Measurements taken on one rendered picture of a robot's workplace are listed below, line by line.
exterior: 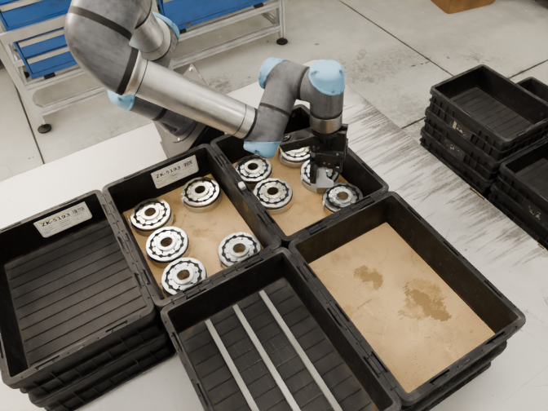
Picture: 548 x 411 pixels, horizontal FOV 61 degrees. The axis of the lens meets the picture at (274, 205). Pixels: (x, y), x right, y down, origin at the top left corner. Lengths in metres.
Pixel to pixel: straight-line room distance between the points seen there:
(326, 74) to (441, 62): 2.37
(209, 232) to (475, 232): 0.73
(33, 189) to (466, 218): 1.33
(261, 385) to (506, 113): 1.58
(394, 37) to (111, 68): 2.78
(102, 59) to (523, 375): 1.09
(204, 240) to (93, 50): 0.52
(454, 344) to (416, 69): 2.39
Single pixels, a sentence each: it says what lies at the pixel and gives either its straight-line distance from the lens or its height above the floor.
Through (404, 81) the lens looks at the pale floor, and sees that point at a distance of 3.11.
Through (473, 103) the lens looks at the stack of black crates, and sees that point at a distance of 2.19.
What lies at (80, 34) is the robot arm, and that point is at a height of 1.35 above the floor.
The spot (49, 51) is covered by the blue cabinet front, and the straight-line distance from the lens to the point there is 2.93.
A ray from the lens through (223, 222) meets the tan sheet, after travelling 1.21.
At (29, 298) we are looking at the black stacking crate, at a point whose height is 0.83.
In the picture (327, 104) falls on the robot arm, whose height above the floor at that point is 1.14.
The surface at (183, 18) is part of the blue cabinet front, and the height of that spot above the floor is 0.38.
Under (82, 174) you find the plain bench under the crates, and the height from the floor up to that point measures 0.70.
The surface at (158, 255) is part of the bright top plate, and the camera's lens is 1.15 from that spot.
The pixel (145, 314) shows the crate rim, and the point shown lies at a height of 0.93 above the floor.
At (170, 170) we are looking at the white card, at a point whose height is 0.90.
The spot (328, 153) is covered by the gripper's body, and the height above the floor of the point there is 0.99.
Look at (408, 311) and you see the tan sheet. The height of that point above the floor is 0.83.
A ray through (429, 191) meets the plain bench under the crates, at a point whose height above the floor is 0.70.
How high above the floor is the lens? 1.77
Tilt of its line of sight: 50 degrees down
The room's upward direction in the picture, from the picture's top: 5 degrees counter-clockwise
